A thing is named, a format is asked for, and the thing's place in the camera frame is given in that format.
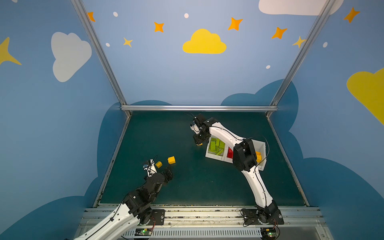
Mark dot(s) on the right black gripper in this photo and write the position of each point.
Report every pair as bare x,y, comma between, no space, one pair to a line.
199,137

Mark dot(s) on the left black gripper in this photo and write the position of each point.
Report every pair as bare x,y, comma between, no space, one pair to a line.
166,174

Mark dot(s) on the yellow square brick cluster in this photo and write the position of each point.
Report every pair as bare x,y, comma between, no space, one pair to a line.
171,160

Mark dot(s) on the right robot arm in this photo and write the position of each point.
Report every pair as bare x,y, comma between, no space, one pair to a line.
248,156

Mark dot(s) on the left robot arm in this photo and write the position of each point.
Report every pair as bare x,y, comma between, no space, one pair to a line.
135,209

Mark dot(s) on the small yellow slope brick left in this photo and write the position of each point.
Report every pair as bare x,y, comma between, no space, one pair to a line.
158,164

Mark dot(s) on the left controller board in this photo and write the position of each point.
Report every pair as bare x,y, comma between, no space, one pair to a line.
143,233

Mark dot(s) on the controller board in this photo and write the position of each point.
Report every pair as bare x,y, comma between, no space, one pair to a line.
143,233
269,234

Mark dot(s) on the right controller board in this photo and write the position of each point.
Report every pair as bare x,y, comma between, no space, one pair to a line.
269,234

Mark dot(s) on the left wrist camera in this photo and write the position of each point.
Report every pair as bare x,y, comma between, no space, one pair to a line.
150,168

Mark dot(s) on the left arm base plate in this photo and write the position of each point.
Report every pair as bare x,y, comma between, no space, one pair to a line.
153,217

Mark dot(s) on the front aluminium rail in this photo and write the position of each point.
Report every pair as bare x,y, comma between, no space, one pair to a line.
226,223

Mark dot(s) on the aluminium frame rear bar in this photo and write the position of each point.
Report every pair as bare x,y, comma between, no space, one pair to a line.
199,108

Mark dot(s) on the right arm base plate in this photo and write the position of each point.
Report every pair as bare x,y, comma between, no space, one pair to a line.
250,216

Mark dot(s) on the aluminium frame left post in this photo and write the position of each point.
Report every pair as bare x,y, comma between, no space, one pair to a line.
88,26

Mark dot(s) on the aluminium frame post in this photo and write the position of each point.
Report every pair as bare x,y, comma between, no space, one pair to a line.
304,50
88,26

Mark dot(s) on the aluminium frame right post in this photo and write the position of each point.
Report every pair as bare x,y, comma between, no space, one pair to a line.
304,50

